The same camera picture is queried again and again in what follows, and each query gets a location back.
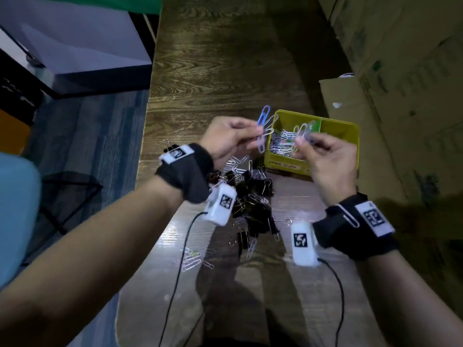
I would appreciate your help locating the person's left hand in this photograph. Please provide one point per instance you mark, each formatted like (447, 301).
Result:
(224, 137)

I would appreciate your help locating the person's right hand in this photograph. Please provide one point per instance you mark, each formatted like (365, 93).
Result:
(332, 169)

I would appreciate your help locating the yellow divided sorting bin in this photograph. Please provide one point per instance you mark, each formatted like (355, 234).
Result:
(343, 133)

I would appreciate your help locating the bunch of coloured paper clips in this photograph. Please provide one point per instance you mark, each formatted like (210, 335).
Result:
(303, 131)
(263, 115)

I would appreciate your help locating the large white paper clip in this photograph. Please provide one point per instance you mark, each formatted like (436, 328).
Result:
(349, 218)

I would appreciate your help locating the single black binder clip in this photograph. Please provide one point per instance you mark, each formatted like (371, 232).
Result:
(171, 147)

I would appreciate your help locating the small heap of paper clips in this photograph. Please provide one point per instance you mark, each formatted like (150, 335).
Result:
(282, 144)

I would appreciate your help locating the group of black binder clips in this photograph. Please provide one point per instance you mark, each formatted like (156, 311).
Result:
(258, 213)

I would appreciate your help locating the pile of coloured paper clips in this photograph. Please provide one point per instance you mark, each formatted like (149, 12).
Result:
(191, 263)

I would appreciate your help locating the person's right forearm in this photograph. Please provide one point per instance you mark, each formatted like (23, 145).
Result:
(408, 303)

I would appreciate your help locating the person's left forearm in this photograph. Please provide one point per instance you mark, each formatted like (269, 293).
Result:
(90, 267)

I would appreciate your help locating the brown cardboard box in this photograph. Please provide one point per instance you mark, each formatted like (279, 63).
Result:
(405, 104)

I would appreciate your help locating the person's black clothing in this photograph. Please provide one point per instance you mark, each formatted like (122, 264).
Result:
(235, 343)

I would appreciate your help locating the black wristband with markers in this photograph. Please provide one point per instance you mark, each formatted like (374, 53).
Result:
(188, 173)
(343, 238)

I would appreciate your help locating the wooden table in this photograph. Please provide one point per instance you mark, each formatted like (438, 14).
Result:
(217, 68)

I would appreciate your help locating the white round object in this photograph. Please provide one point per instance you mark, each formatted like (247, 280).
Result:
(346, 75)

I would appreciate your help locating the white cabinet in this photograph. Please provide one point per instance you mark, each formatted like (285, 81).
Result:
(79, 43)

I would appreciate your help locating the black shelf unit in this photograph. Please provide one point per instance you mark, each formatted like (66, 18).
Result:
(18, 90)

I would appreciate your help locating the light blue chair seat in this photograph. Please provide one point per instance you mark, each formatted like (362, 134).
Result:
(18, 213)

